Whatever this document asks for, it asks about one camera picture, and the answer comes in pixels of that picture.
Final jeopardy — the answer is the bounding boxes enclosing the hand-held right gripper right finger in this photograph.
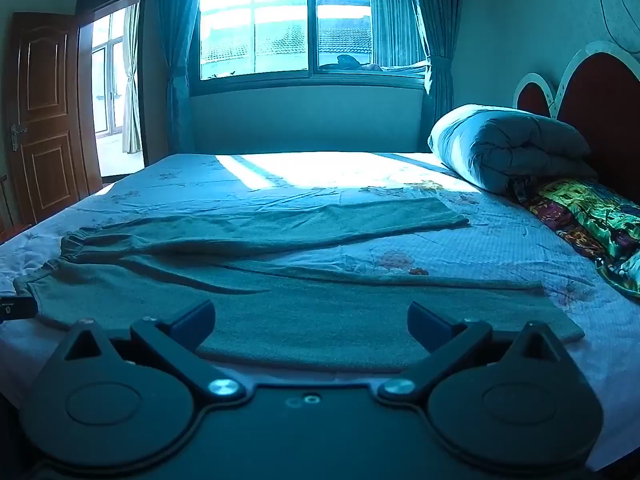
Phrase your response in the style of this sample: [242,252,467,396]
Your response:
[379,301,568,403]

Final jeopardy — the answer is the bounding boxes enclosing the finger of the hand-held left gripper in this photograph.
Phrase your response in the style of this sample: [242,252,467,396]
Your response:
[0,297,37,322]

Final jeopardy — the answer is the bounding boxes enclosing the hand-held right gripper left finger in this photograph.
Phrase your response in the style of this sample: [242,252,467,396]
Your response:
[64,300,247,405]

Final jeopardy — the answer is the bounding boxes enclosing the grey towel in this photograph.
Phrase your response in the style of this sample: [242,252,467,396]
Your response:
[14,196,586,373]

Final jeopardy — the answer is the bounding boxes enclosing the floral bed sheet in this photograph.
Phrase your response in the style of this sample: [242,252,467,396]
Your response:
[0,151,640,471]

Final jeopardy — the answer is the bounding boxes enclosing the colourful patterned pillow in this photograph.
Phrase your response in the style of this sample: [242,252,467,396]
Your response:
[512,176,640,298]

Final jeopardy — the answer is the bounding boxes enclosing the brown wooden door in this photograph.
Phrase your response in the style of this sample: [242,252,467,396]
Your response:
[6,12,103,226]

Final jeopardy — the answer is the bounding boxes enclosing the folded grey duvet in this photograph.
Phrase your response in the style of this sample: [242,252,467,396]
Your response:
[428,104,598,196]

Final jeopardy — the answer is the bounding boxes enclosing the white balcony curtain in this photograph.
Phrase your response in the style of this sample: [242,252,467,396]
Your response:
[122,4,143,155]

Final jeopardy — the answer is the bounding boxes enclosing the balcony window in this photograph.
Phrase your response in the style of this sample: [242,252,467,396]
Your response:
[92,10,126,137]

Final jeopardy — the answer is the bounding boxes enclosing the clothes on window sill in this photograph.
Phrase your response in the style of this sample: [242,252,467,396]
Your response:
[320,54,431,78]

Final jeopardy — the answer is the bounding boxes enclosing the teal curtain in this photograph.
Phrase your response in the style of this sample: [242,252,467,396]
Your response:
[407,0,468,136]
[150,0,206,153]

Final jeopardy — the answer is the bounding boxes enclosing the red and white headboard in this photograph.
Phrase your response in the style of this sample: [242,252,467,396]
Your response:
[514,40,640,201]

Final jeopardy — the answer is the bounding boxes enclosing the sheer window curtain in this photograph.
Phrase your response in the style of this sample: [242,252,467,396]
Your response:
[370,0,431,68]

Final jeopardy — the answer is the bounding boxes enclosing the bedroom window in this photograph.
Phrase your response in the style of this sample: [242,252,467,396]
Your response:
[192,0,433,96]

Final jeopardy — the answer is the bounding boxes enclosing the thin wall cable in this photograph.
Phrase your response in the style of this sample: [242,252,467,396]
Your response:
[597,0,640,56]

